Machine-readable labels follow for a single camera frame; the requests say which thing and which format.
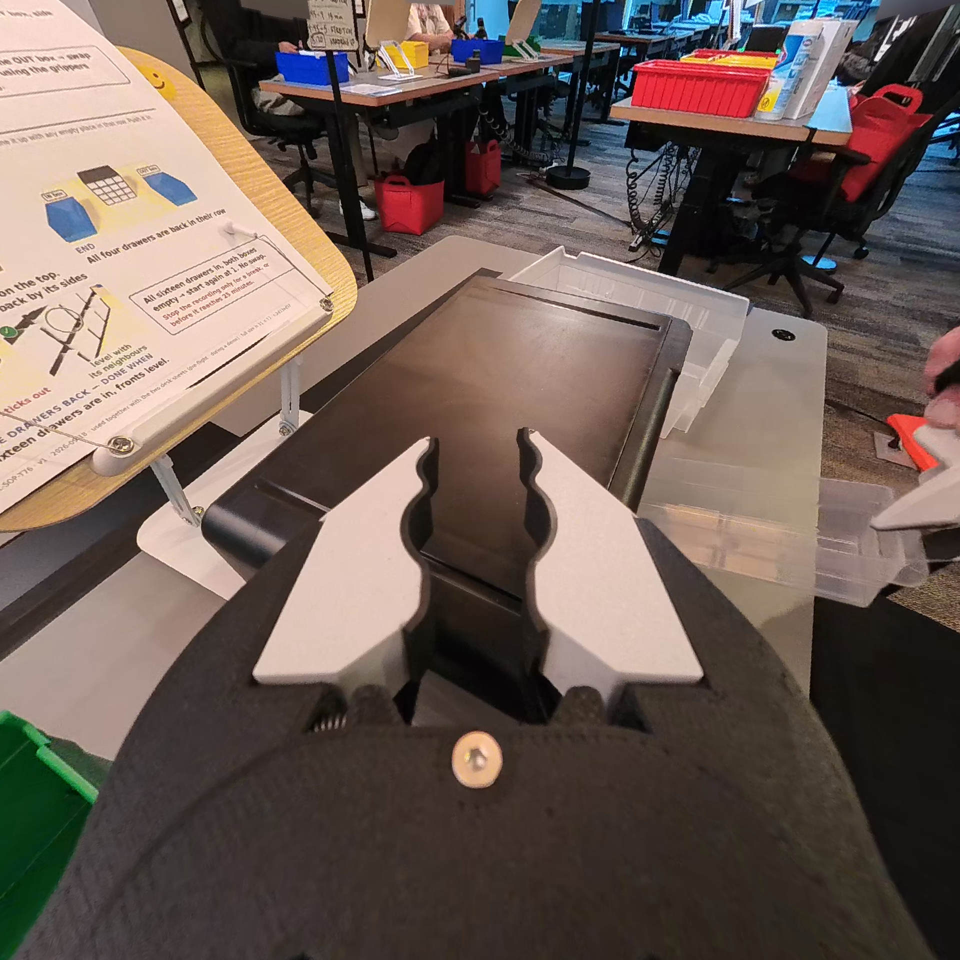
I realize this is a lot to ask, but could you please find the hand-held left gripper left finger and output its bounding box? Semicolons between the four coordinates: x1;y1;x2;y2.
252;436;444;689

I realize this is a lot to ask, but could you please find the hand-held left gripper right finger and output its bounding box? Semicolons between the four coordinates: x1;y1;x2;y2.
516;427;706;696

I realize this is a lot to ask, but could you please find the small clear plastic drawer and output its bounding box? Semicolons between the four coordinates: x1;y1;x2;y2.
637;457;931;609

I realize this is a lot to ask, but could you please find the black drawer cabinet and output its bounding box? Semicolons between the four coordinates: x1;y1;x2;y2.
201;268;695;725

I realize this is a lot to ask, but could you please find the large clear plastic drawer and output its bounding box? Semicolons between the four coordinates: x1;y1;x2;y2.
510;246;751;436

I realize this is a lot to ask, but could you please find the green plastic bin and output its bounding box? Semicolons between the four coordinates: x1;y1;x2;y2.
0;711;100;960

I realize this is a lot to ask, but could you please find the person's right hand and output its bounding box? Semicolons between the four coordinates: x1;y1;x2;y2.
924;326;960;430

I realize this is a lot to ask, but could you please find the orange floor marker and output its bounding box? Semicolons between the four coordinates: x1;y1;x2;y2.
887;412;948;472

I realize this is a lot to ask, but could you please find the white stand base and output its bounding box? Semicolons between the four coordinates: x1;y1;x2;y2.
137;360;316;601

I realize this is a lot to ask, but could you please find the person's black clothing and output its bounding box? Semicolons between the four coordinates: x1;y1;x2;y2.
811;585;960;960

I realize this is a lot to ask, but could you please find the black office chair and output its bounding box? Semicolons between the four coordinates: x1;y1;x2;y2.
217;0;331;219
712;112;960;316

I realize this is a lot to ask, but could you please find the clear acrylic sign holder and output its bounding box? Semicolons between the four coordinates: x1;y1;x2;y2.
0;221;335;477

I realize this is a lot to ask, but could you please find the red tote bag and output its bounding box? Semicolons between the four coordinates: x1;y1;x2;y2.
843;84;935;202
465;138;502;198
373;174;445;236

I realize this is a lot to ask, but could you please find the white carton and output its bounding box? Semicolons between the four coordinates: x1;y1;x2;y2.
795;18;860;120

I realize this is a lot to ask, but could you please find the wooden top desk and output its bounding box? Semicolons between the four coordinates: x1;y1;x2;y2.
611;82;852;275
258;41;624;260

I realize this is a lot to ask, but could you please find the wipes canister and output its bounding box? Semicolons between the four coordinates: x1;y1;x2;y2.
756;18;826;121

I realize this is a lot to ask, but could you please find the red plastic bin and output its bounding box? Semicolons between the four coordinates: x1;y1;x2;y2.
631;60;770;120

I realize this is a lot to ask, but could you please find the text instruction sheet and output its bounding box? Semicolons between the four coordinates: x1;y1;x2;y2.
0;0;312;515

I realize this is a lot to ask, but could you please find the yellow and red tray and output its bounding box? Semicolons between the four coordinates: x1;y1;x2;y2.
678;48;781;70

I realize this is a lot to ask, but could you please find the handwritten sign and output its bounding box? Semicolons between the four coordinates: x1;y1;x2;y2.
307;0;361;52

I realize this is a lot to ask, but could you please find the tilted document stand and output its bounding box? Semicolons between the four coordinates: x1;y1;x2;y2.
363;0;423;80
504;0;543;57

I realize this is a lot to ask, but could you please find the black coiled cable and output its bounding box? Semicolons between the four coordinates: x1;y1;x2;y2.
626;146;680;252

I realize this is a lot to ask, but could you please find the black stanchion post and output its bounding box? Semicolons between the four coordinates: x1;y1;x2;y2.
322;0;376;282
546;0;601;190

